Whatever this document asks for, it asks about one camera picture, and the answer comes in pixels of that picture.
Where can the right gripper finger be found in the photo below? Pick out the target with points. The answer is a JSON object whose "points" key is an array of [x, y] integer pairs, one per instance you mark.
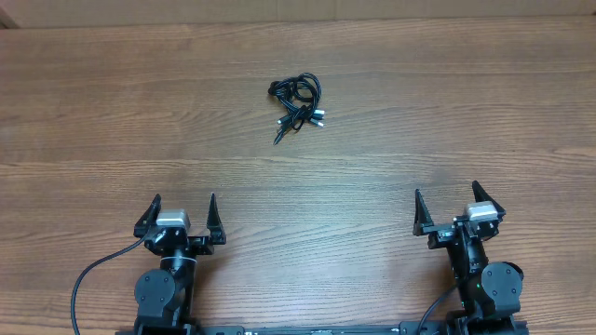
{"points": [[422, 218], [482, 196]]}

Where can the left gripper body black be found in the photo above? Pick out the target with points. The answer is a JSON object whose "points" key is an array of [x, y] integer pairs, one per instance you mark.
{"points": [[177, 238]]}

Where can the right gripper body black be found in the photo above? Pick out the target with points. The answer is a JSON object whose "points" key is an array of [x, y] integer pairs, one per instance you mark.
{"points": [[456, 230]]}

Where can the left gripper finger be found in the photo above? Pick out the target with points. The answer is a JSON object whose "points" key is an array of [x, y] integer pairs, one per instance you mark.
{"points": [[214, 224], [148, 218]]}

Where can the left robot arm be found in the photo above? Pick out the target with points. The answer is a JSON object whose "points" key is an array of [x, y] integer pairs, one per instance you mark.
{"points": [[165, 294]]}

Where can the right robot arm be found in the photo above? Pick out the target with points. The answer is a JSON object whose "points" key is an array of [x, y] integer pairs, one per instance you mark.
{"points": [[489, 291]]}

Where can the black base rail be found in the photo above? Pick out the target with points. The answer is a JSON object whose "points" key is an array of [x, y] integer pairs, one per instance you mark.
{"points": [[403, 328]]}

